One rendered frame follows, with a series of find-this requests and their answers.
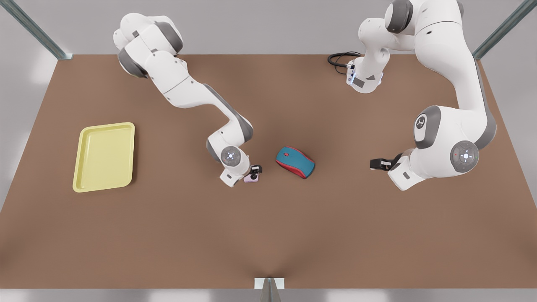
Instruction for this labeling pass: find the silver frame post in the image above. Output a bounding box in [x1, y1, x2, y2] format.
[473, 0, 537, 60]
[255, 278, 285, 302]
[0, 0, 73, 60]

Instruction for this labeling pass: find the teal and red computer mouse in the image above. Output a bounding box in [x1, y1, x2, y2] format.
[276, 146, 315, 180]

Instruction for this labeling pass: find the yellow rectangular tray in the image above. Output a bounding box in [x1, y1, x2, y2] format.
[73, 122, 136, 193]

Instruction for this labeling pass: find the black cable loop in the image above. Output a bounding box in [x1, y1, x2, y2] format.
[328, 52, 364, 75]

